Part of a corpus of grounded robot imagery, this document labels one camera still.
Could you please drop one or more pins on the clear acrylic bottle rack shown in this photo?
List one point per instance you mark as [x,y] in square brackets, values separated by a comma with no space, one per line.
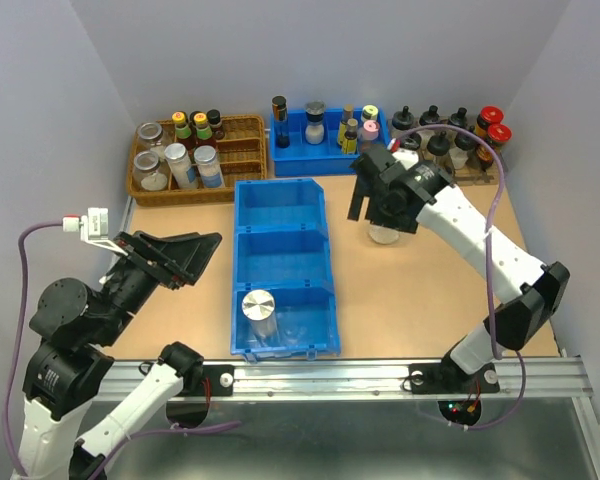
[471,173]

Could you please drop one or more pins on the tall silver-lid glass jar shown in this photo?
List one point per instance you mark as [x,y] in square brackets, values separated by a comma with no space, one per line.
[259,307]

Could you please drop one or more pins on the tall black-cap grinder bottle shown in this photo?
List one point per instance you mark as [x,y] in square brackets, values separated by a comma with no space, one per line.
[281,127]

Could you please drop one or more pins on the yellow-label bottle back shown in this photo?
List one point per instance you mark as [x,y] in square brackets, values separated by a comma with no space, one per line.
[347,114]

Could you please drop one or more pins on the dark-cap brown sauce bottle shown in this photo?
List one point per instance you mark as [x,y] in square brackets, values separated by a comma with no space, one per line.
[216,124]

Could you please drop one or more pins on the blue plastic tray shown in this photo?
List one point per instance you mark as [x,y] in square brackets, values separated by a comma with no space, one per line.
[303,159]

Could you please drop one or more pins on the black-cap dispenser bottle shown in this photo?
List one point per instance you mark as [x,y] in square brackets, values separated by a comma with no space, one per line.
[430,117]
[459,118]
[437,149]
[411,142]
[459,153]
[400,122]

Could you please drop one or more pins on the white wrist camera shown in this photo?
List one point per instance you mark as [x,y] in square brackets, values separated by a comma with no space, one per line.
[93,229]
[407,158]

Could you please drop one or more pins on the round glass jar in basket back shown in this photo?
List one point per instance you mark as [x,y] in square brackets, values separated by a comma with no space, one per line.
[153,137]

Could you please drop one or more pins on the black-cap dispenser bottle back middle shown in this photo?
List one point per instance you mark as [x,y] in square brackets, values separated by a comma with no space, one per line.
[430,117]

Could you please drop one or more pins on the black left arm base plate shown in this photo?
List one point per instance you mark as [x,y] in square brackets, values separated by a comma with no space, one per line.
[210,380]

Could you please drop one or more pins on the round glass jar in basket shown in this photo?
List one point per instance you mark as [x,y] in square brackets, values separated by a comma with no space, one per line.
[149,172]
[153,137]

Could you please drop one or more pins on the green-lid jar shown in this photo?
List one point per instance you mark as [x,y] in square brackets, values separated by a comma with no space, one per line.
[369,113]

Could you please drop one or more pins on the black-cap dispenser bottle back right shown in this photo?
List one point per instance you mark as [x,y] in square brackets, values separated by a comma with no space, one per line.
[459,118]

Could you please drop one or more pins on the tall silver-lid salt jar left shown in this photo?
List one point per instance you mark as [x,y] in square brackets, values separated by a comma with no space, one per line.
[181,167]

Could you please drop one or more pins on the yellow-label bottle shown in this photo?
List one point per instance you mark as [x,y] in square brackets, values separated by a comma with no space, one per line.
[349,142]
[347,114]

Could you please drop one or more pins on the yellow-cap green-label sauce bottle left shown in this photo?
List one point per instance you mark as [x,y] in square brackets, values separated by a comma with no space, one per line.
[183,131]

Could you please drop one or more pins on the tall silver-lid salt jar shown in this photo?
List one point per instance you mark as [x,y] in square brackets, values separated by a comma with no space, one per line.
[181,167]
[207,161]

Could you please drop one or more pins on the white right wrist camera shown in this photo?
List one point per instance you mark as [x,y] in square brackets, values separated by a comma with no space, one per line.
[407,158]

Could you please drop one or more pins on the silver-top salt shaker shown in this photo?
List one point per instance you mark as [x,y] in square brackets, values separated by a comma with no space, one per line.
[314,131]

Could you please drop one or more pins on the black-cap dispenser bottle front left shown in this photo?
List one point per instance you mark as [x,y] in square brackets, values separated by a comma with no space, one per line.
[411,142]

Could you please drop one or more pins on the black-cap dispenser bottle back left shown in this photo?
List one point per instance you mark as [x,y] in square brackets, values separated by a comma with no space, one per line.
[400,122]

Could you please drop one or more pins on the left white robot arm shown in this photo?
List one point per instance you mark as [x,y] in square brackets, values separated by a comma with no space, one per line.
[75,324]

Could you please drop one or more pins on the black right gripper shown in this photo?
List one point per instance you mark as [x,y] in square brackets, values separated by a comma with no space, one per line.
[401,221]

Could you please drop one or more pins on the round glass jar in basket front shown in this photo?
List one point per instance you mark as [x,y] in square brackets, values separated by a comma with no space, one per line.
[149,172]

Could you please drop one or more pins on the red-lid sauce jar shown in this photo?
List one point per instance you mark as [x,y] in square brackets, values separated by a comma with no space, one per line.
[497,136]
[487,116]

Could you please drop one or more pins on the red-lid sauce jar back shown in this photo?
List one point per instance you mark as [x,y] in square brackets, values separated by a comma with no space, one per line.
[487,116]

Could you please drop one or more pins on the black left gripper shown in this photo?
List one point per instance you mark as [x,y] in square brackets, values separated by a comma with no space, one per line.
[178,258]

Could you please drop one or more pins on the brown wicker basket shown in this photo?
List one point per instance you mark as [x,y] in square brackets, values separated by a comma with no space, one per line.
[242,155]

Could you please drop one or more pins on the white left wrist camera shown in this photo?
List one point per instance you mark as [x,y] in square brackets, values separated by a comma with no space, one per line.
[93,229]

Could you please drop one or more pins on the yellow-cap green-label sauce bottle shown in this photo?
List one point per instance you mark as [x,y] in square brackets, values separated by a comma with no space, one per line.
[183,131]
[204,133]

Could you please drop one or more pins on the round open-top glass jar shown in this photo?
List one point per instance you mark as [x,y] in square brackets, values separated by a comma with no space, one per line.
[382,235]

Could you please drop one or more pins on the black-cap dispenser bottle front middle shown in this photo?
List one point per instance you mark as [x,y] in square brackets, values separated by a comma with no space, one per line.
[437,149]

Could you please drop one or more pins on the blue three-compartment plastic bin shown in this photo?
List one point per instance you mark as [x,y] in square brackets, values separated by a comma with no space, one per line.
[281,245]

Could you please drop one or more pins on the tall silver-lid salt jar right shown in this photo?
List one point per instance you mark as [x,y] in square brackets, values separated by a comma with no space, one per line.
[207,161]

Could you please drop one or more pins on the black-cap dispenser bottle front right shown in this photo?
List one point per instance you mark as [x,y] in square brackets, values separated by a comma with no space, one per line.
[459,153]

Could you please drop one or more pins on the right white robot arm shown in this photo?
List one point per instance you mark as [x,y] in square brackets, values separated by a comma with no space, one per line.
[529,290]

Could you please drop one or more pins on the yellow-label bottle front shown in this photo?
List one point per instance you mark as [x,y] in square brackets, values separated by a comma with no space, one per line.
[349,142]

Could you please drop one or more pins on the aluminium table edge rail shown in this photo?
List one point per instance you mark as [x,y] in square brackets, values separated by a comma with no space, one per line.
[384,379]

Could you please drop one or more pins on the pink-lid jar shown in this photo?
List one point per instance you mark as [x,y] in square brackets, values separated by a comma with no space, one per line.
[367,135]

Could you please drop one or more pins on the red-lid sauce jar front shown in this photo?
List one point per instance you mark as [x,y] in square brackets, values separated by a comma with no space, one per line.
[497,136]

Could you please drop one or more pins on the yellow-cap green-label sauce bottle right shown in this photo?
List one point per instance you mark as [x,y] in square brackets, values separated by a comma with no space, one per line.
[204,133]

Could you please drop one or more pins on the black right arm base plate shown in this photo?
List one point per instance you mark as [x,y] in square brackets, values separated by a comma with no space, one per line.
[444,378]

